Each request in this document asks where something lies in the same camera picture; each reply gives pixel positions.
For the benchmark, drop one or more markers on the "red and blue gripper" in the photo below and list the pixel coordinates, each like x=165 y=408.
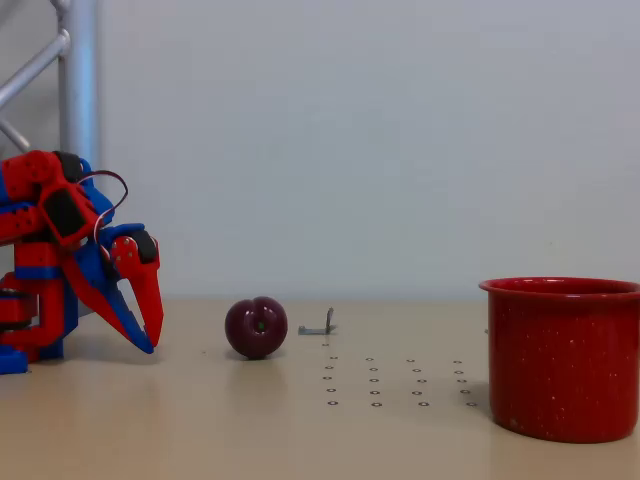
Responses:
x=126 y=253

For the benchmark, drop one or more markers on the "dark purple plum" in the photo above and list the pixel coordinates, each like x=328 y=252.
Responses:
x=255 y=330

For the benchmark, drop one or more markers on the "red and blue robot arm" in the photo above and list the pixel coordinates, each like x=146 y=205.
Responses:
x=35 y=270

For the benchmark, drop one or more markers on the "red speckled enamel mug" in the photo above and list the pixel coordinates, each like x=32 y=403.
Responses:
x=565 y=365

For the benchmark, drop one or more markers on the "grey diagonal metal tube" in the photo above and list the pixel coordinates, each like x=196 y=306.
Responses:
x=30 y=70

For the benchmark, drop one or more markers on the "small grey metal bracket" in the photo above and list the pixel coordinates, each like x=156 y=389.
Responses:
x=315 y=330

